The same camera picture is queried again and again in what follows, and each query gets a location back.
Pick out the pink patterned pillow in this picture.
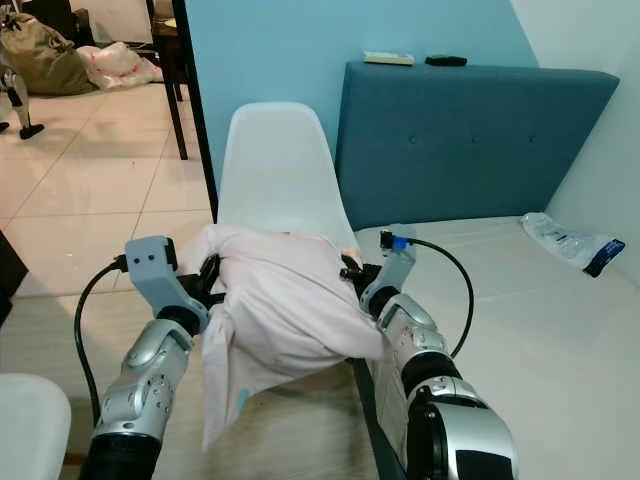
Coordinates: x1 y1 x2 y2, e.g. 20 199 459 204
180 224 386 451

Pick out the black chair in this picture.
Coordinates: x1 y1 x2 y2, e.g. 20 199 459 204
25 0 106 41

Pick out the blue fabric headboard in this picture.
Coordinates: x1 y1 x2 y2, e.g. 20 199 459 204
335 62 621 231

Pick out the black foam puzzle mat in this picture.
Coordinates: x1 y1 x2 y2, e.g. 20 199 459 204
0 230 29 301

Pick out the white bed mattress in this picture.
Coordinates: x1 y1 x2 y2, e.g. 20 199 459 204
348 215 640 480

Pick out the white remote control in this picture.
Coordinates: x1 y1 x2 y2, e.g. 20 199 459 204
363 51 415 67

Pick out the white red plastic bag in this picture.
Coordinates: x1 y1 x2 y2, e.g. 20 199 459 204
75 42 164 91

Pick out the silver standing robot leg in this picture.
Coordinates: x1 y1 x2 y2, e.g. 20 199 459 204
0 65 46 139

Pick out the olive green bag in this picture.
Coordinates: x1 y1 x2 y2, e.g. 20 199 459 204
0 12 99 98

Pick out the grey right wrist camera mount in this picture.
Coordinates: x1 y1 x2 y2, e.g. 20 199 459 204
378 230 418 293

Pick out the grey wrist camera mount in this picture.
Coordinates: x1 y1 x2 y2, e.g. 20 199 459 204
125 236 211 316
378 230 418 293

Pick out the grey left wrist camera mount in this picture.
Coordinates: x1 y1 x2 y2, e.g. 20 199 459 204
125 236 211 316

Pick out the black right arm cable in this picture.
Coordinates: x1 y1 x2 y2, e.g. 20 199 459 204
405 236 476 359

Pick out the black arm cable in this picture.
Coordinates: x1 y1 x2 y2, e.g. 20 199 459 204
72 256 129 426
405 236 476 359

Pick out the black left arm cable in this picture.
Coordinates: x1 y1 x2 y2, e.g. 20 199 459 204
72 256 129 426

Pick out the black wall edge trim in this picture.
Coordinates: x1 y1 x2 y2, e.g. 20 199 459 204
170 0 221 223

